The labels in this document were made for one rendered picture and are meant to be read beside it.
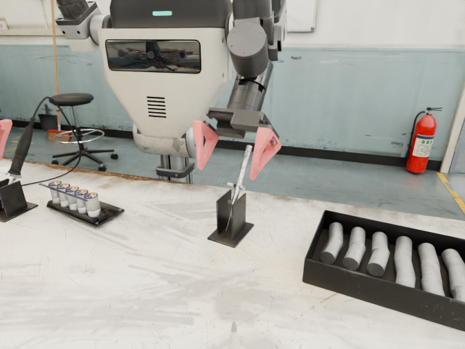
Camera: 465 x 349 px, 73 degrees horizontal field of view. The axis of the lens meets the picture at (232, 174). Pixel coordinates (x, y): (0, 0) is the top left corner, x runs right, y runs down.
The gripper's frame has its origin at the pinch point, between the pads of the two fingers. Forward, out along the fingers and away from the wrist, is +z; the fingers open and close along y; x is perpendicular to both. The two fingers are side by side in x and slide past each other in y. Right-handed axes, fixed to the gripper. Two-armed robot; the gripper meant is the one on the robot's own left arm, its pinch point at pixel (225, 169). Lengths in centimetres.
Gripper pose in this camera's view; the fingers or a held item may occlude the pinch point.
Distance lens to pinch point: 51.5
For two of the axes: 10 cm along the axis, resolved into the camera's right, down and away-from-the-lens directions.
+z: -2.8, 9.4, -1.8
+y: 8.8, 1.7, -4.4
